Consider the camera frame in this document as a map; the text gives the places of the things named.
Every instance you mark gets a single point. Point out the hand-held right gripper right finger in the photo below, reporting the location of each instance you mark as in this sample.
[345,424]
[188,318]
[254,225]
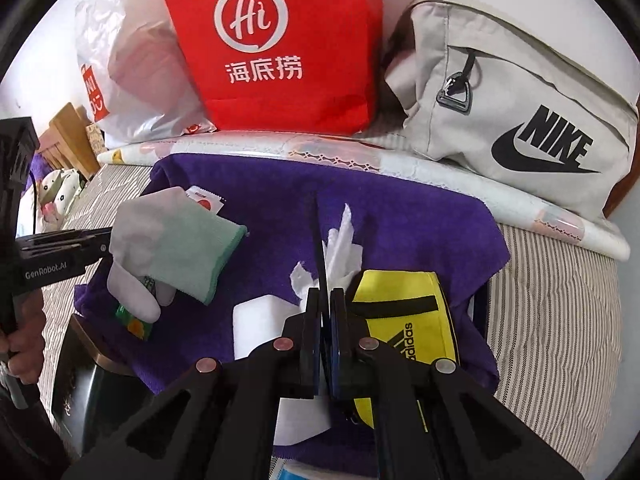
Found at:
[340,360]

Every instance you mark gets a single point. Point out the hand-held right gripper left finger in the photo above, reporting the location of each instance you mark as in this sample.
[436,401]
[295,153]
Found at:
[312,355]

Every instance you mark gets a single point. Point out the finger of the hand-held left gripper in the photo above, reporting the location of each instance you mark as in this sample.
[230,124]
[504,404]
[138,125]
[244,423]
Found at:
[75,242]

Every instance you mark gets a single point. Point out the white sponge block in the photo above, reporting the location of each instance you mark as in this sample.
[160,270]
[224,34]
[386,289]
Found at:
[300,422]
[260,320]

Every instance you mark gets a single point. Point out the white glove with green cuff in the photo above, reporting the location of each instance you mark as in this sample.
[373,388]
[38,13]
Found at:
[170,240]

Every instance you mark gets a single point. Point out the green packet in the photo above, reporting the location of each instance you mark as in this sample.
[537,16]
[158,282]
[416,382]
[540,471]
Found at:
[135,327]

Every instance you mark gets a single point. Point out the white tissue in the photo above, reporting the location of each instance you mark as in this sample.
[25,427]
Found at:
[345,250]

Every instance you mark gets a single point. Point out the person's left hand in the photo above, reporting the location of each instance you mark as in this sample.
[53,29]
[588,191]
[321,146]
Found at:
[25,350]

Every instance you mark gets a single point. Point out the white plush toy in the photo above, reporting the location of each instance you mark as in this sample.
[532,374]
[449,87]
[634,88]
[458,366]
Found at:
[57,190]

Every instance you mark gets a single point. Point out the yellow black sports pouch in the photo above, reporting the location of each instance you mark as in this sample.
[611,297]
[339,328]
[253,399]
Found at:
[395,305]

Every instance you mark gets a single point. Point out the brown patterned box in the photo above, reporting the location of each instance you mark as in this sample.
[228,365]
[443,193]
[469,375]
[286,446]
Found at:
[94,137]

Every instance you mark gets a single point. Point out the light blue box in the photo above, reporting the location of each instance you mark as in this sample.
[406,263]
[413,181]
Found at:
[310,474]

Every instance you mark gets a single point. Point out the dark green box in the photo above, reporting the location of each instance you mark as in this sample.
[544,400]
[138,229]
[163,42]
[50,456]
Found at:
[85,385]

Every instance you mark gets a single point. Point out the small white red-print sachet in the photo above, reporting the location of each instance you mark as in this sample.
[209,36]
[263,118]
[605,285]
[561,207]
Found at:
[205,202]

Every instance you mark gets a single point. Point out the purple towel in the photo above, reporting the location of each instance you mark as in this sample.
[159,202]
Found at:
[400,210]

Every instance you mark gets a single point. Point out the white plastic shopping bag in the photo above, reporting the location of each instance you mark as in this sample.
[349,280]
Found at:
[140,60]

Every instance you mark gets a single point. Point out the striped bed sheet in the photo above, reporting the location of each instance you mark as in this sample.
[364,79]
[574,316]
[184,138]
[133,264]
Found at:
[550,310]

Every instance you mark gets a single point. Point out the white printed rolled mat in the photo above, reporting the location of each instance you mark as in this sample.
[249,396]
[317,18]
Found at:
[450,170]

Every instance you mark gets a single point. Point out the beige waist bag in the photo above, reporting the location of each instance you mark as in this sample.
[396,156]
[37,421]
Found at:
[500,125]

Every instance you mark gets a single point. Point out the red paper bag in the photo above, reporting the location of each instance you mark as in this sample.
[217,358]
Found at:
[320,35]

